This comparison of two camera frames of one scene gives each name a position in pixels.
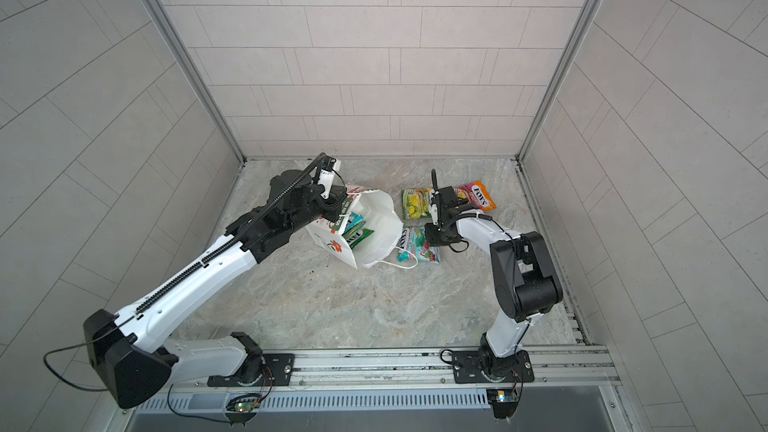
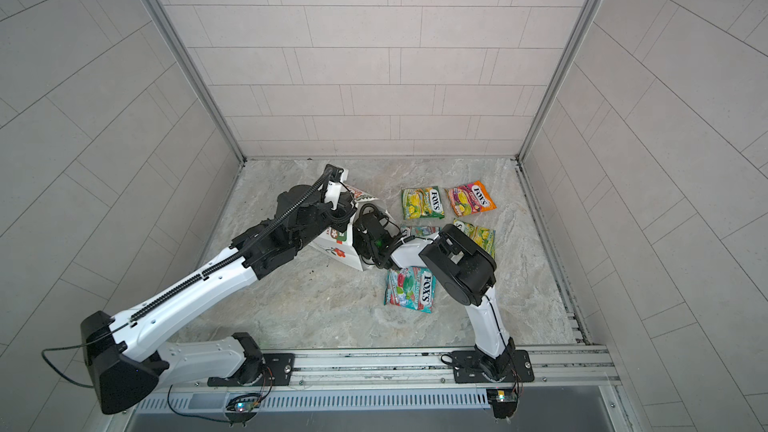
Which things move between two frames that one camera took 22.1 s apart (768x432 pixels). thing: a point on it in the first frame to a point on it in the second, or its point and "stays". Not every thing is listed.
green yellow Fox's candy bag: (415, 203) stays
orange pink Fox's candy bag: (476, 194) stays
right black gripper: (432, 238) to (358, 231)
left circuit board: (242, 409) stays
